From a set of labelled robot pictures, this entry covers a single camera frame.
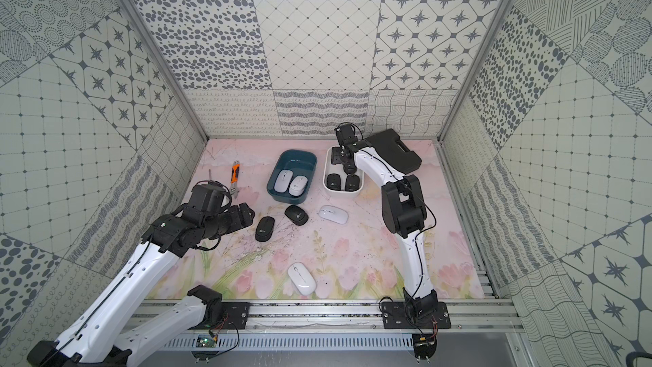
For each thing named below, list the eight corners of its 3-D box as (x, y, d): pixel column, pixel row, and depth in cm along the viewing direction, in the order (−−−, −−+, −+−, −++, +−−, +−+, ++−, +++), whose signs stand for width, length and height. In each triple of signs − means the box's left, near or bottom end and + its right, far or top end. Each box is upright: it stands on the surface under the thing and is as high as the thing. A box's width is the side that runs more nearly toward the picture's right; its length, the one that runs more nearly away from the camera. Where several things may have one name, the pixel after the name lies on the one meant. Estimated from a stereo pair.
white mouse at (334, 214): (317, 216, 98) (316, 213, 96) (322, 205, 101) (322, 202, 99) (345, 226, 95) (345, 224, 93) (350, 215, 98) (350, 212, 96)
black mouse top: (283, 214, 97) (282, 211, 96) (293, 204, 100) (292, 201, 98) (301, 229, 93) (300, 227, 92) (311, 219, 96) (311, 216, 94)
